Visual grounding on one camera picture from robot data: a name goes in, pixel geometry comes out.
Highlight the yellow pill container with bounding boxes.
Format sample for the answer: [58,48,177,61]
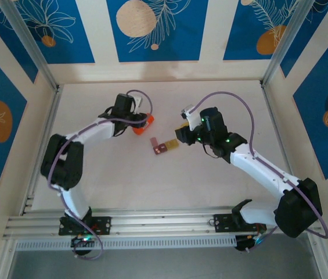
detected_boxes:
[164,139,181,152]

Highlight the right controller board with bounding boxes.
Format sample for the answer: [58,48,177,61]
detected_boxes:
[235,234,266,253]

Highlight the black right mount plate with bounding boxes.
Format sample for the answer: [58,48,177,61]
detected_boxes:
[213,213,268,233]

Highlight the left controller board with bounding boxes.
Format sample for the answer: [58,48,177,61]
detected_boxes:
[70,235,95,248]

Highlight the black mount plate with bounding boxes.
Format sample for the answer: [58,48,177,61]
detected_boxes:
[213,213,268,233]
[58,216,112,236]

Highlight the black left mount plate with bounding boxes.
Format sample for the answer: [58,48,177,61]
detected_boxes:
[58,216,112,236]

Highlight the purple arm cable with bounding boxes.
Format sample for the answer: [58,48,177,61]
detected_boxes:
[47,89,153,261]
[189,91,328,253]

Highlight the maroon pill container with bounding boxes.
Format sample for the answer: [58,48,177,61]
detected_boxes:
[150,136,168,156]

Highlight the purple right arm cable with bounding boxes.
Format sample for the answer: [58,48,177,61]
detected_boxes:
[189,91,328,253]

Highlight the orange pill bottle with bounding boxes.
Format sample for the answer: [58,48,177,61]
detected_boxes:
[131,115,156,136]

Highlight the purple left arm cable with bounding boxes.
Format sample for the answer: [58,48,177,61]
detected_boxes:
[47,89,153,261]

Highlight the aluminium side rail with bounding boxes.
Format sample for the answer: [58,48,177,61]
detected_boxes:
[261,83,305,209]
[21,85,63,216]

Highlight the aluminium front post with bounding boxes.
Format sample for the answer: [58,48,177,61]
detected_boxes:
[0,241,16,279]
[308,231,328,279]

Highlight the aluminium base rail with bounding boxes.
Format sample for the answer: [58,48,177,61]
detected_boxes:
[3,206,323,242]

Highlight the grey slotted cable duct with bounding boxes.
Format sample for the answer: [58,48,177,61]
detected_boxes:
[15,235,237,251]

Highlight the controller board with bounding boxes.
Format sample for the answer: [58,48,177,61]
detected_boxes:
[70,235,95,248]
[235,234,266,253]

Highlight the aluminium frame post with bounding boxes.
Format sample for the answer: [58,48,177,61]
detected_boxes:
[259,0,319,88]
[0,0,60,91]

